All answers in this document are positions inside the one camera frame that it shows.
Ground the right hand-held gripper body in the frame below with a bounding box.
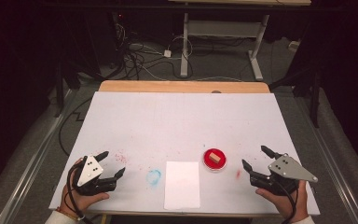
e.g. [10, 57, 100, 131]
[249, 152, 319, 197]

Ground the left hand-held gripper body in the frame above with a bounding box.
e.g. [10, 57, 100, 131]
[73, 154, 118, 197]

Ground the round red ink pad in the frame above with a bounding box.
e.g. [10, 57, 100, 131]
[202, 147, 227, 172]

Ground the small wooden stamp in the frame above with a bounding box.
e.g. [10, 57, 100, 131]
[208, 151, 222, 164]

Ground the white paper sheet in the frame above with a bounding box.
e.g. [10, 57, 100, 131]
[163, 161, 201, 211]

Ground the person's left hand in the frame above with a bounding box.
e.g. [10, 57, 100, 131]
[59, 157, 110, 217]

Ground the person's right hand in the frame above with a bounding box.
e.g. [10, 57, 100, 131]
[255, 180, 310, 223]

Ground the black stand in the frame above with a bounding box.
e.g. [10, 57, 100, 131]
[268, 69, 322, 129]

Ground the large white board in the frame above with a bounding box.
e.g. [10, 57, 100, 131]
[48, 91, 321, 217]

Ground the wooden table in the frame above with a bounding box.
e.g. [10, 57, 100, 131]
[98, 79, 272, 224]

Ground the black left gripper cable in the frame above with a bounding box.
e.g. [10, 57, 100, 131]
[66, 157, 95, 224]

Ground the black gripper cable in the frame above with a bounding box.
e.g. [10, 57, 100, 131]
[273, 180, 299, 224]
[66, 157, 95, 224]

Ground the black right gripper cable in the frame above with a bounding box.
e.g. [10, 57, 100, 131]
[273, 180, 299, 224]

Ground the metal floor rail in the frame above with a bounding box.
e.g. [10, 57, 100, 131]
[0, 89, 77, 224]
[294, 96, 358, 224]

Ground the black floor cable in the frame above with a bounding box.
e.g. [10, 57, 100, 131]
[58, 97, 93, 157]

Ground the orange bracelet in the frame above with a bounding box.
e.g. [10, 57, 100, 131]
[55, 206, 81, 220]

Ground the tangle of floor cables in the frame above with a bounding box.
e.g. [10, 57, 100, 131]
[113, 22, 195, 81]

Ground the white desk frame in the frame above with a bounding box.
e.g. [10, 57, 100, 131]
[167, 0, 312, 82]

